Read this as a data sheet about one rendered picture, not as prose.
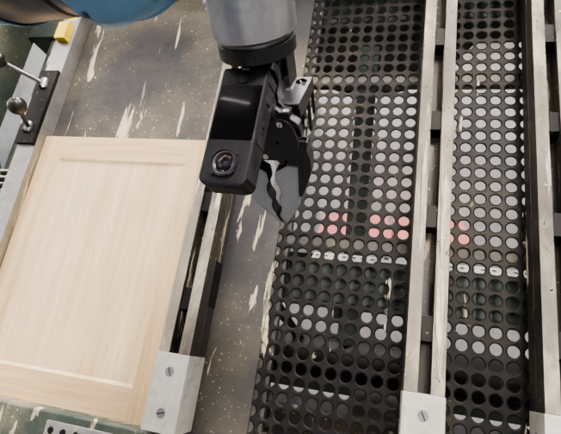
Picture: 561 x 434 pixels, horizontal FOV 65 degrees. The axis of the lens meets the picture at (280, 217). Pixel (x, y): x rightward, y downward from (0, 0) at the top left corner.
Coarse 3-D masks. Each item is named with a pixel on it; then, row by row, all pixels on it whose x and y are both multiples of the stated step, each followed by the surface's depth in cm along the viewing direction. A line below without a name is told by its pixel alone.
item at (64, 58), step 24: (72, 24) 114; (72, 48) 112; (72, 72) 112; (48, 120) 106; (24, 168) 101; (0, 192) 100; (24, 192) 101; (0, 216) 98; (0, 240) 95; (0, 264) 96
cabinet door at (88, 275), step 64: (64, 192) 99; (128, 192) 95; (192, 192) 91; (64, 256) 93; (128, 256) 90; (0, 320) 91; (64, 320) 88; (128, 320) 85; (0, 384) 86; (64, 384) 83; (128, 384) 81
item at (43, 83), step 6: (0, 54) 99; (0, 60) 99; (6, 60) 100; (0, 66) 100; (12, 66) 102; (18, 72) 103; (24, 72) 104; (30, 78) 105; (36, 78) 105; (42, 78) 106; (48, 78) 107; (42, 84) 106
